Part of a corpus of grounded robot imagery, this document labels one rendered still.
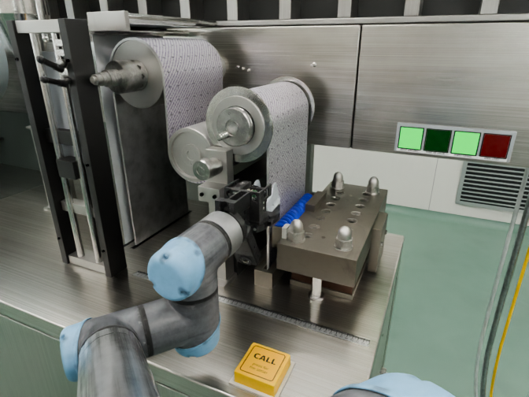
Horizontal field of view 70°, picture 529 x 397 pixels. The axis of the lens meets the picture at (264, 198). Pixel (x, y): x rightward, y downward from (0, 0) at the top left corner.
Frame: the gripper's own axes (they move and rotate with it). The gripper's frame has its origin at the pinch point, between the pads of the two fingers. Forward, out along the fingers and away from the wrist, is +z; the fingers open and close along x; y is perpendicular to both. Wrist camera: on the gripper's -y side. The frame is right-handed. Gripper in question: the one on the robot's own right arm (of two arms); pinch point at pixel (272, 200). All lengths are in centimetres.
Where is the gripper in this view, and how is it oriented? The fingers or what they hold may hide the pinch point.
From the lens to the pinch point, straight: 80.4
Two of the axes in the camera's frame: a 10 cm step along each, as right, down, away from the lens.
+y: 0.0, -9.2, -3.8
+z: 4.2, -3.5, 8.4
